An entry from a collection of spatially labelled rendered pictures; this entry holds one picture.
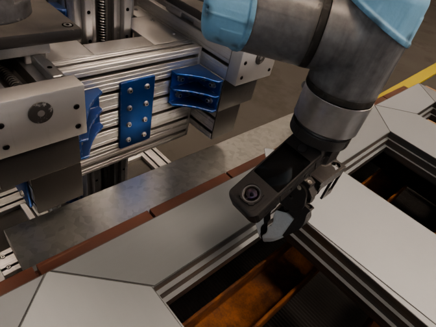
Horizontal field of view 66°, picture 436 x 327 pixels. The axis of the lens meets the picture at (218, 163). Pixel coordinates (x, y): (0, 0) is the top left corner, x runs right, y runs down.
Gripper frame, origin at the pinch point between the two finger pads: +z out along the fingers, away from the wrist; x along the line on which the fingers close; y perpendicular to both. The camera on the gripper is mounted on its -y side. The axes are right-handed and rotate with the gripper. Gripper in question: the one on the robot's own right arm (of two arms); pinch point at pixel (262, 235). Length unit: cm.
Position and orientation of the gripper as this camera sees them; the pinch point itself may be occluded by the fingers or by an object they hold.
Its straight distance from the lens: 51.9
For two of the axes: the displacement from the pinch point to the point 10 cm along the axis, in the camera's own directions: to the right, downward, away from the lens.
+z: -2.0, 7.4, 6.4
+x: -6.6, -5.9, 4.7
